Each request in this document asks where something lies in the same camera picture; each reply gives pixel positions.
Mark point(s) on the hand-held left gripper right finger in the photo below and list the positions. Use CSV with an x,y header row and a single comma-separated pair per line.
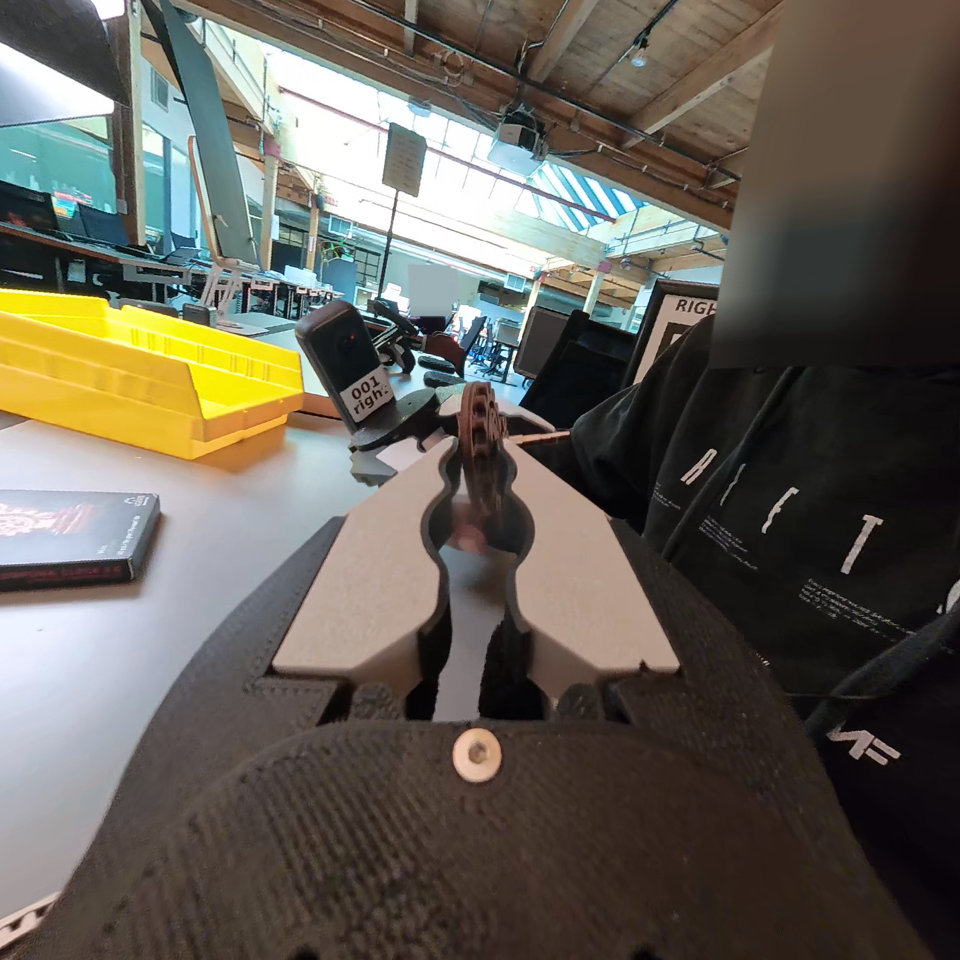
x,y
600,600

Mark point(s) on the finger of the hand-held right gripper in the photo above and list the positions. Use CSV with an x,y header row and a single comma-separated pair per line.
x,y
517,420
397,456

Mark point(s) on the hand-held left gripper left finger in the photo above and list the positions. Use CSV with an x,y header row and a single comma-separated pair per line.
x,y
352,600

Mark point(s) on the wooden gear assembly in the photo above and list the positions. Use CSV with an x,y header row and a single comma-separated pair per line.
x,y
484,450

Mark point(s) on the person's right hand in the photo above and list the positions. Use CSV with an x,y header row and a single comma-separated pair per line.
x,y
471,529

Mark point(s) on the wood-edged grey table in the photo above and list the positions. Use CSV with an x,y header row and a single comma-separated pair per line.
x,y
285,352

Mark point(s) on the dark computer monitor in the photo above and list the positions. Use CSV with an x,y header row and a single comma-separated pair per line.
x,y
585,360

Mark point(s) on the black framed marker board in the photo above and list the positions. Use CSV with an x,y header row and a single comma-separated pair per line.
x,y
667,322

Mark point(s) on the yellow plastic bin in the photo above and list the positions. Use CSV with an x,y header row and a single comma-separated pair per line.
x,y
150,375

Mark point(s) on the person's black hoodie torso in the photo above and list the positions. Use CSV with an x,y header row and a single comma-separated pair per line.
x,y
787,525

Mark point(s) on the sign board on pole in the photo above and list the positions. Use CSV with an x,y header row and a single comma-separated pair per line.
x,y
405,157

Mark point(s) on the white ceiling projector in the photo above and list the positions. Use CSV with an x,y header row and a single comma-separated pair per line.
x,y
514,142

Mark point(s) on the black puzzle box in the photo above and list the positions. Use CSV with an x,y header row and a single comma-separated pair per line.
x,y
75,540

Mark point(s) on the white softbox light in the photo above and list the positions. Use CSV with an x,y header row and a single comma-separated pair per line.
x,y
52,75

